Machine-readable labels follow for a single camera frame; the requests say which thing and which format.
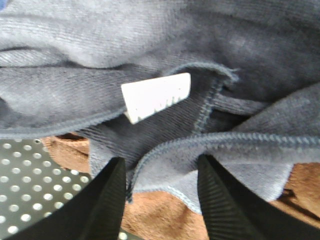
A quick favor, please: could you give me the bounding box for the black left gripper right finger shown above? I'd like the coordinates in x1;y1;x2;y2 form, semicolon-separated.
197;154;320;240

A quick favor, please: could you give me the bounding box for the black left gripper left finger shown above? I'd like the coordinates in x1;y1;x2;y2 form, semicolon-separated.
9;157;126;240

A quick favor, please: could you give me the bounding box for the grey-blue microfibre towel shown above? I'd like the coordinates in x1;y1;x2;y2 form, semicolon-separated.
0;0;320;212

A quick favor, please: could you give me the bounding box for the brown towel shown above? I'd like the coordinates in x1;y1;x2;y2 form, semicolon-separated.
42;133;320;240

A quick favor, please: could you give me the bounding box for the grey perforated laundry basket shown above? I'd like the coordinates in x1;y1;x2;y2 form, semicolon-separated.
0;138;131;240

